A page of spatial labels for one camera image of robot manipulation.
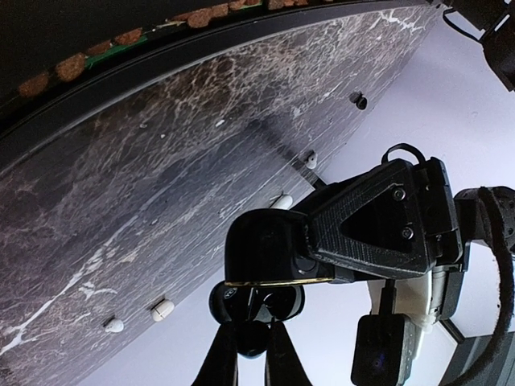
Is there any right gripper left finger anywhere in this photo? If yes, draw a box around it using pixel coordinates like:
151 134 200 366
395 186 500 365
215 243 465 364
192 322 238 386

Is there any beige gold-rimmed charging case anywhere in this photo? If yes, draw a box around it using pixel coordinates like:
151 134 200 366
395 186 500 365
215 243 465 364
150 298 175 322

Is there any white bud earbud left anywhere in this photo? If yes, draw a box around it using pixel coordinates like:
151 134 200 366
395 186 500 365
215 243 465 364
305 151 318 170

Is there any white bud earbud right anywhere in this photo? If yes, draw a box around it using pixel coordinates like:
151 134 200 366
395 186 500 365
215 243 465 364
103 318 125 334

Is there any black round charging case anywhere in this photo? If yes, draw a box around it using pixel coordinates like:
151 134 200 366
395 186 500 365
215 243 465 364
208 209 335 359

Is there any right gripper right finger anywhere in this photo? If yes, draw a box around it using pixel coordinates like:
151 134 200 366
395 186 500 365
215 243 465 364
265 322 312 386

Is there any black earbud front left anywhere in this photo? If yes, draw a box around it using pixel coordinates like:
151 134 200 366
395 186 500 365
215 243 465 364
349 92 368 110

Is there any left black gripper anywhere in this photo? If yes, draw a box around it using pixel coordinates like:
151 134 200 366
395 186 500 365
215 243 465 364
289 143 515 386

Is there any white bud earbud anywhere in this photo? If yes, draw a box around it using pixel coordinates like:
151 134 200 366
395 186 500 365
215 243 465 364
305 151 318 170
103 318 125 334

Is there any white oval charging case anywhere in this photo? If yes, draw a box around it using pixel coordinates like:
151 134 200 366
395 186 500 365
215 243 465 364
270 194 294 210

